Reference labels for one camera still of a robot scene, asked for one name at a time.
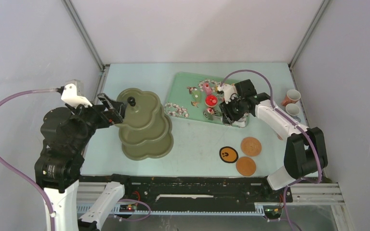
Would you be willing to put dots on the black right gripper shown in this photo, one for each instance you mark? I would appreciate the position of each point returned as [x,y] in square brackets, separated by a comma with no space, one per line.
[228,116]

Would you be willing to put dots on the yellow smiley face coaster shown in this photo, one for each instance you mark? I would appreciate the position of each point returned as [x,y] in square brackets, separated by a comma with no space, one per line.
[228,154]

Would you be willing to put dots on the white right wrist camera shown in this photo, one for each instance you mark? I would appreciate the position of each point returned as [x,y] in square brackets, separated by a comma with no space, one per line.
[228,90]

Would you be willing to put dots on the red toy donut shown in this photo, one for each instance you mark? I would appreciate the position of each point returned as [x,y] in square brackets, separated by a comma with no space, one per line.
[211,100]

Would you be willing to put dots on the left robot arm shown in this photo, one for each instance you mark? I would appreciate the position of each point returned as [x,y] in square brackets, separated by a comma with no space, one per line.
[67,131]

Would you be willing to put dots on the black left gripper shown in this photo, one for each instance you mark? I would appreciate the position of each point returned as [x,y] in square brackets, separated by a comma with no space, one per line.
[115,113]

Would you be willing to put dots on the green three-tier serving stand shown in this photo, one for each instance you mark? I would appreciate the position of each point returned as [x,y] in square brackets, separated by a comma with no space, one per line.
[146,131]

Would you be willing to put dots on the metal serving tongs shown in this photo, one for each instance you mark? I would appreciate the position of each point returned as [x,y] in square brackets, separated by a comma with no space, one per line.
[217,117]

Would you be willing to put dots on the far orange cup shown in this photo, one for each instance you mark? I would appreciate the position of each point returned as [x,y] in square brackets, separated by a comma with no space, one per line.
[292,96]

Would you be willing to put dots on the round cork coaster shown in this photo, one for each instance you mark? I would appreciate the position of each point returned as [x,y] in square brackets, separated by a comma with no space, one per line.
[251,146]
[246,166]

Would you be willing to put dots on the near round cork coaster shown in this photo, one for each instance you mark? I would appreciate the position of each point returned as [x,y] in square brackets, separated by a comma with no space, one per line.
[246,166]

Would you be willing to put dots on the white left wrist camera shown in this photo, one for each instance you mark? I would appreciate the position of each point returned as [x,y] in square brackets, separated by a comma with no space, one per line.
[73,94]

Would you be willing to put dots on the middle white cup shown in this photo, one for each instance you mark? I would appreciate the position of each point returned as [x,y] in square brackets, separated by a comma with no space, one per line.
[293,110]

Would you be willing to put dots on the pink toy cake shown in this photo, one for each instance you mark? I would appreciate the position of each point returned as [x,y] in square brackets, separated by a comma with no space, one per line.
[207,89]

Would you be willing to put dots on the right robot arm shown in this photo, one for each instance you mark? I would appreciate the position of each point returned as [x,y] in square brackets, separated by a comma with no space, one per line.
[305,151]

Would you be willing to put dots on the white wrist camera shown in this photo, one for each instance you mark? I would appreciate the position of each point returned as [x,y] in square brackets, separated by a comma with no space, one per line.
[73,94]
[228,90]

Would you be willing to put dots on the far round cork coaster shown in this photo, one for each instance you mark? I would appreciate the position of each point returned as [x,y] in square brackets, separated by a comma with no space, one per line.
[251,146]

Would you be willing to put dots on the green floral serving tray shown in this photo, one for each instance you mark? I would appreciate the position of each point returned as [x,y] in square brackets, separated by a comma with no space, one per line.
[186,98]

